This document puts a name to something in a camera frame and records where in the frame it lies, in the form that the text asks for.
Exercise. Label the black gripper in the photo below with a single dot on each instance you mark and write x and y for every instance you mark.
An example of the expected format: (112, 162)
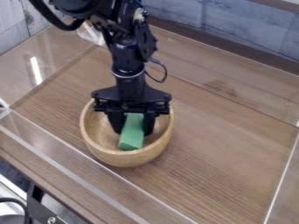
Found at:
(130, 96)

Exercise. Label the green stick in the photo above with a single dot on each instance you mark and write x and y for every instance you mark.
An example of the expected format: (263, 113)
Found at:
(132, 133)

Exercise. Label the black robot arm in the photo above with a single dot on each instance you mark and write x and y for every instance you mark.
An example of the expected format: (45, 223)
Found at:
(121, 20)

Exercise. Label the wooden bowl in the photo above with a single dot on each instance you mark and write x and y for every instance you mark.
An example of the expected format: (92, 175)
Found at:
(100, 139)

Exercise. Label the clear acrylic tray wall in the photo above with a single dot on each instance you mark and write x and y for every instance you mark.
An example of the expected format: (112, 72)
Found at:
(212, 178)

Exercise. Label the clear acrylic corner bracket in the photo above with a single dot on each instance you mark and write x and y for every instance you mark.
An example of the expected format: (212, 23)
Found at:
(88, 33)

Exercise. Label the black table leg bracket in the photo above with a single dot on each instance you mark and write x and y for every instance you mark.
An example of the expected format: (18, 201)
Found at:
(38, 214)

